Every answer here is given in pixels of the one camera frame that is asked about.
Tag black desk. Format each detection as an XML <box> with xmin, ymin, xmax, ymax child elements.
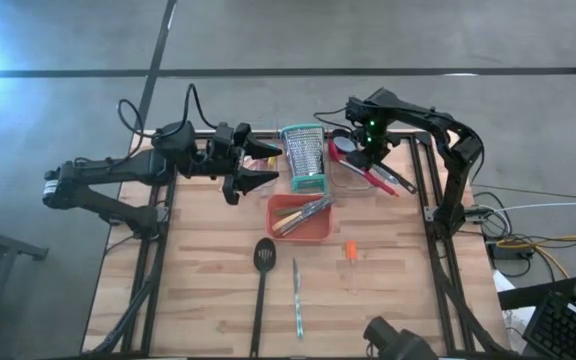
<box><xmin>496</xmin><ymin>276</ymin><xmax>576</xmax><ymax>360</ymax></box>

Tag orange plastic bin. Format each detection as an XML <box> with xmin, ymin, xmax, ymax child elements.
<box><xmin>264</xmin><ymin>193</ymin><xmax>334</xmax><ymax>244</ymax></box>

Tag grey silicone spoon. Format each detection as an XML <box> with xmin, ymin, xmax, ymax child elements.
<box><xmin>336</xmin><ymin>136</ymin><xmax>400</xmax><ymax>185</ymax></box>

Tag teal patterned knife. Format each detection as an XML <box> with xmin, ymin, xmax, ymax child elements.
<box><xmin>290</xmin><ymin>257</ymin><xmax>305</xmax><ymax>341</ymax></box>

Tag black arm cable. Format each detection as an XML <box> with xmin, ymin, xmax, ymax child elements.
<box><xmin>116</xmin><ymin>82</ymin><xmax>219</xmax><ymax>151</ymax></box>
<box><xmin>312</xmin><ymin>106</ymin><xmax>357</xmax><ymax>135</ymax></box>

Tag black keyboard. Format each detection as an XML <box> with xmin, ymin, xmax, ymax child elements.
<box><xmin>521</xmin><ymin>291</ymin><xmax>576</xmax><ymax>360</ymax></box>

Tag black metal stand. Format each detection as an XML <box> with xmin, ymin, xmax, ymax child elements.
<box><xmin>0</xmin><ymin>218</ymin><xmax>50</xmax><ymax>360</ymax></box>

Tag black slotted spoon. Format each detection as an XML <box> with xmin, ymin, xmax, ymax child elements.
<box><xmin>248</xmin><ymin>237</ymin><xmax>277</xmax><ymax>358</ymax></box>

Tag grey metal bracket plate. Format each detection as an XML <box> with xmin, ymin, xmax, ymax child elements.
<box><xmin>422</xmin><ymin>203</ymin><xmax>444</xmax><ymax>223</ymax></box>

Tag olive-handled table knife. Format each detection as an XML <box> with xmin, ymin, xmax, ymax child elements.
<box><xmin>273</xmin><ymin>197</ymin><xmax>327</xmax><ymax>219</ymax></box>

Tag black cylindrical device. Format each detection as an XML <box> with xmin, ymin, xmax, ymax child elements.
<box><xmin>362</xmin><ymin>314</ymin><xmax>440</xmax><ymax>360</ymax></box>

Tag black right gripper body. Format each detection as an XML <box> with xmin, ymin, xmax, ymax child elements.
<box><xmin>346</xmin><ymin>97</ymin><xmax>394</xmax><ymax>169</ymax></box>

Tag yellow cable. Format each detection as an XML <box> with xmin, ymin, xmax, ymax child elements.
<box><xmin>495</xmin><ymin>233</ymin><xmax>576</xmax><ymax>281</ymax></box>

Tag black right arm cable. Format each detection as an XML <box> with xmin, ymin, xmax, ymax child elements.
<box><xmin>312</xmin><ymin>106</ymin><xmax>357</xmax><ymax>135</ymax></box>

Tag black power box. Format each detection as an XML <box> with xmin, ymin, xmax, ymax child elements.
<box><xmin>486</xmin><ymin>242</ymin><xmax>519</xmax><ymax>262</ymax></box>

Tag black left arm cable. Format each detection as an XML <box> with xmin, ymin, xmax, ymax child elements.
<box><xmin>116</xmin><ymin>82</ymin><xmax>219</xmax><ymax>151</ymax></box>

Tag steel box grater teal trim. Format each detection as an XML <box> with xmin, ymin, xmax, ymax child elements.
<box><xmin>280</xmin><ymin>123</ymin><xmax>331</xmax><ymax>196</ymax></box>

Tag metal tongs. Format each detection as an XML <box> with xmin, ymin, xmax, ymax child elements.
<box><xmin>280</xmin><ymin>197</ymin><xmax>337</xmax><ymax>237</ymax></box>

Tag clear plastic bin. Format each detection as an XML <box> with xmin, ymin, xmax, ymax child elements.
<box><xmin>326</xmin><ymin>127</ymin><xmax>384</xmax><ymax>193</ymax></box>
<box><xmin>240</xmin><ymin>130</ymin><xmax>284</xmax><ymax>196</ymax></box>

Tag white paper sheet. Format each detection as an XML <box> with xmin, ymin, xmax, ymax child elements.
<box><xmin>492</xmin><ymin>269</ymin><xmax>539</xmax><ymax>356</ymax></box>

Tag yellow-handled knife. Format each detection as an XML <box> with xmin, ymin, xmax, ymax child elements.
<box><xmin>271</xmin><ymin>199</ymin><xmax>332</xmax><ymax>234</ymax></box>

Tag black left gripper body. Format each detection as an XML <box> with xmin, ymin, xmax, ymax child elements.
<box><xmin>190</xmin><ymin>123</ymin><xmax>252</xmax><ymax>206</ymax></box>

